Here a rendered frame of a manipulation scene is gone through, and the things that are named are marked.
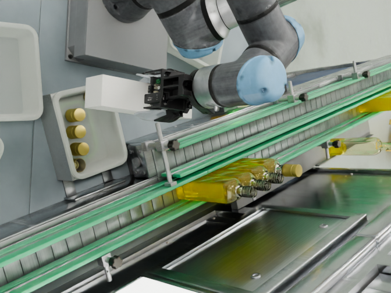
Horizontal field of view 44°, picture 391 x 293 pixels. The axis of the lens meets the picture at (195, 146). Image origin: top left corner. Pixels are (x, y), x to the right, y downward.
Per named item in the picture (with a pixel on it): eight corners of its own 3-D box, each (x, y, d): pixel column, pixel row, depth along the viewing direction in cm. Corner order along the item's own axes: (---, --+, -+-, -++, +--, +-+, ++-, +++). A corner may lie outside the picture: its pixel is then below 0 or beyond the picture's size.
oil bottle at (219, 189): (177, 199, 137) (234, 205, 122) (173, 181, 136) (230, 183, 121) (191, 193, 141) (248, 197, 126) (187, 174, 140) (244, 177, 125)
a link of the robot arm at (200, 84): (238, 67, 86) (236, 113, 86) (219, 71, 90) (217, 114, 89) (208, 60, 81) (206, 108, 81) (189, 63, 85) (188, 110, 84)
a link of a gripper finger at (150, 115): (120, 112, 100) (148, 96, 93) (143, 115, 104) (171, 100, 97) (122, 127, 99) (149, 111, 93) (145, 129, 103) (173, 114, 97)
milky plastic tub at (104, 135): (57, 181, 125) (75, 182, 119) (35, 96, 121) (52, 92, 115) (112, 161, 137) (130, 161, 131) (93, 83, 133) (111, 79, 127)
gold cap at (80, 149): (67, 144, 126) (76, 143, 122) (79, 140, 128) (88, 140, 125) (70, 157, 126) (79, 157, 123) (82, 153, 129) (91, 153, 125)
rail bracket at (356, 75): (336, 81, 199) (367, 78, 190) (333, 64, 198) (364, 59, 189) (341, 79, 202) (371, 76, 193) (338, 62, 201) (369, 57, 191)
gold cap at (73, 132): (63, 127, 125) (72, 127, 122) (75, 124, 127) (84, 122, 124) (67, 140, 126) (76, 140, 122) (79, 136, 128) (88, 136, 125)
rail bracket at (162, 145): (149, 186, 130) (181, 188, 121) (135, 125, 127) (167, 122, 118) (157, 182, 132) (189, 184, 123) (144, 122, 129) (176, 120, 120)
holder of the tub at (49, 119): (62, 199, 127) (78, 202, 121) (35, 96, 122) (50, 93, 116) (114, 179, 138) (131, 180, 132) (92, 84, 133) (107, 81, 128)
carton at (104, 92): (85, 77, 97) (102, 74, 93) (174, 94, 114) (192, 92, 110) (84, 107, 97) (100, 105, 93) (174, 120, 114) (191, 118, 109)
